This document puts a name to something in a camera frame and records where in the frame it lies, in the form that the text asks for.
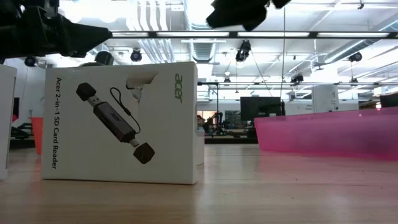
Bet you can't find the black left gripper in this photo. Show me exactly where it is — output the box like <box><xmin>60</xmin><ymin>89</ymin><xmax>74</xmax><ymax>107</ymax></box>
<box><xmin>0</xmin><ymin>0</ymin><xmax>113</xmax><ymax>62</ymax></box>

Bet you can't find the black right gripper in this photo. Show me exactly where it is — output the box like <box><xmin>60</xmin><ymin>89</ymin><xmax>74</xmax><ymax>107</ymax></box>
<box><xmin>206</xmin><ymin>0</ymin><xmax>293</xmax><ymax>32</ymax></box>

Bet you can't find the pink translucent plastic bin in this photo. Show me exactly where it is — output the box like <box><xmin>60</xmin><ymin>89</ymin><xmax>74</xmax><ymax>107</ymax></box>
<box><xmin>254</xmin><ymin>106</ymin><xmax>398</xmax><ymax>162</ymax></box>

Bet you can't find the black computer monitor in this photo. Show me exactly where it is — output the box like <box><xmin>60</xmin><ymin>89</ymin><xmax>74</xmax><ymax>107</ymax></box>
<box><xmin>239</xmin><ymin>96</ymin><xmax>282</xmax><ymax>123</ymax></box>
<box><xmin>379</xmin><ymin>92</ymin><xmax>398</xmax><ymax>109</ymax></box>

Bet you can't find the orange plastic basket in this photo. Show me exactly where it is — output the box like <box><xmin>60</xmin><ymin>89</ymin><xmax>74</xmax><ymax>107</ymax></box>
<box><xmin>30</xmin><ymin>116</ymin><xmax>45</xmax><ymax>156</ymax></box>

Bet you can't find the white pillar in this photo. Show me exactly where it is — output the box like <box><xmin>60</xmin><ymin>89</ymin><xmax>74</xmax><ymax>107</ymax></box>
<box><xmin>311</xmin><ymin>85</ymin><xmax>340</xmax><ymax>113</ymax></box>

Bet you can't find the black wall screen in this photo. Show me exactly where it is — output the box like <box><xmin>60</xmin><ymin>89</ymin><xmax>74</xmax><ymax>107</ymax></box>
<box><xmin>12</xmin><ymin>96</ymin><xmax>21</xmax><ymax>122</ymax></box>

